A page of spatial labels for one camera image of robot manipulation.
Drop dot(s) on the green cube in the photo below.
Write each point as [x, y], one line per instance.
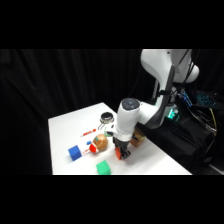
[103, 167]

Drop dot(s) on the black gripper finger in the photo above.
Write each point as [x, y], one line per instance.
[115, 152]
[126, 154]

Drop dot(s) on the black robot stand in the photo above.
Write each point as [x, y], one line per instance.
[176, 143]

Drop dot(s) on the gingerbread plush toy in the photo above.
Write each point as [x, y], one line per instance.
[99, 142]

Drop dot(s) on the brown wooden block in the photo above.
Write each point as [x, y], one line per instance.
[137, 140]

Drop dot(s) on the blue cube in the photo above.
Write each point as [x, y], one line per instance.
[75, 153]

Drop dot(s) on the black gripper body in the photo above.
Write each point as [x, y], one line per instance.
[122, 145]

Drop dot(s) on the blue lit keyboard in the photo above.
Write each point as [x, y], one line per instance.
[206, 100]

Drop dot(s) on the red whiteboard marker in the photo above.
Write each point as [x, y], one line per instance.
[88, 133]

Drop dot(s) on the black curtain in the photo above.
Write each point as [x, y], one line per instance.
[50, 83]

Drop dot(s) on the small green light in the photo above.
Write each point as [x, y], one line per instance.
[172, 113]

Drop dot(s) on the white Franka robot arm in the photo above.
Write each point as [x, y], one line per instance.
[128, 116]

